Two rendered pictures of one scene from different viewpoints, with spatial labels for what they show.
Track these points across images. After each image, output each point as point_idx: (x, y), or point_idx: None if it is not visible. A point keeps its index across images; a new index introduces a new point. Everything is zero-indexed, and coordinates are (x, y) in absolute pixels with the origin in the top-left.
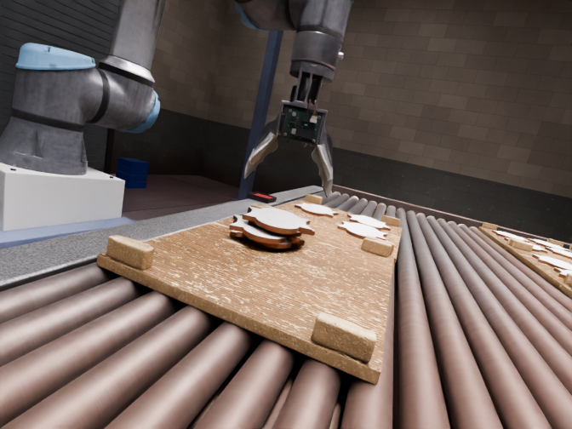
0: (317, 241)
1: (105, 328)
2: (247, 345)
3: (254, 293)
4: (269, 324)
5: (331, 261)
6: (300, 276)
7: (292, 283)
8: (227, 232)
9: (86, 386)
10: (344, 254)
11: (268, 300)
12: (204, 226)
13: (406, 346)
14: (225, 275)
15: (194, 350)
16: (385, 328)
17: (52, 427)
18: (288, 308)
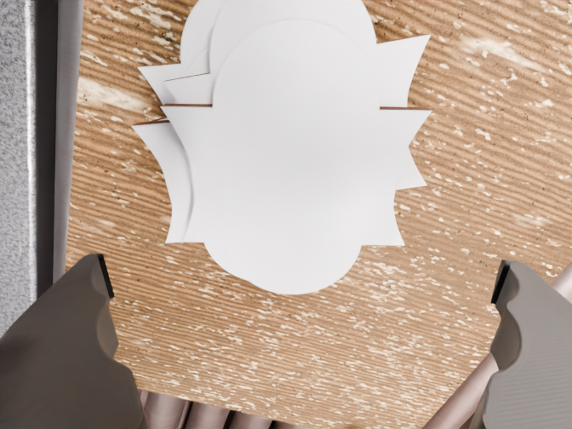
0: (465, 31)
1: (165, 426)
2: None
3: (279, 386)
4: (301, 426)
5: (449, 216)
6: (350, 319)
7: (334, 346)
8: (158, 163)
9: None
10: (526, 126)
11: (298, 392)
12: (86, 153)
13: (477, 369)
14: (230, 361)
15: (243, 426)
16: (445, 401)
17: None
18: (324, 400)
